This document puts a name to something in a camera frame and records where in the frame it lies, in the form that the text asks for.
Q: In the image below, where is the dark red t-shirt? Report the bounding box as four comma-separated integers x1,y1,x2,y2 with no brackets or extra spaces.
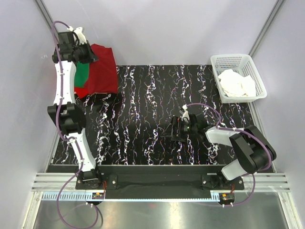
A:
84,44,119,94

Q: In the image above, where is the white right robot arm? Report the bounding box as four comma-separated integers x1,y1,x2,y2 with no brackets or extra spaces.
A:
162,112,277,181

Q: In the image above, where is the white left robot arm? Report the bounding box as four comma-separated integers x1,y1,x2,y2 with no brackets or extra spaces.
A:
47,28,102,186

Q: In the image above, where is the red folded t-shirt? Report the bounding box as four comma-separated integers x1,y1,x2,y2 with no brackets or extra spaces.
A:
74,87,89,99

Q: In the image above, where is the white crumpled t-shirt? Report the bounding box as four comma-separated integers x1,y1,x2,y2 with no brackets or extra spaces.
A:
218,69,256,97

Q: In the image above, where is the white plastic basket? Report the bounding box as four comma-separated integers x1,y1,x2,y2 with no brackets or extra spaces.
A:
210,54,267,104

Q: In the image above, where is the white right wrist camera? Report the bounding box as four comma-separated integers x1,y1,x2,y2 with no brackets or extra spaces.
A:
181,104,190,123

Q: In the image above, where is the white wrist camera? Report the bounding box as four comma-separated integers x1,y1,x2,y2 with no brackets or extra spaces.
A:
68,26,87,45
181,104,190,123

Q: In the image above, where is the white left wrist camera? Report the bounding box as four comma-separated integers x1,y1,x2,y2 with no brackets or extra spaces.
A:
68,26,87,45

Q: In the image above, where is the aluminium frame post left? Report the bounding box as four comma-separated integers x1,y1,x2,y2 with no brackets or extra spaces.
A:
34,0,53,31

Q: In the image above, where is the aluminium frame post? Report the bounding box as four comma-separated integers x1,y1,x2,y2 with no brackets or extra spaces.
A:
248,0,286,57
34,0,53,31

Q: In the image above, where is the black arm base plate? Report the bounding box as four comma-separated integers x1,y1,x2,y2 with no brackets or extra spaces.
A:
76,165,244,201

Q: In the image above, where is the aluminium frame post right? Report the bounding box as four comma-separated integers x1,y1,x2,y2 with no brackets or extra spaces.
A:
248,0,286,57

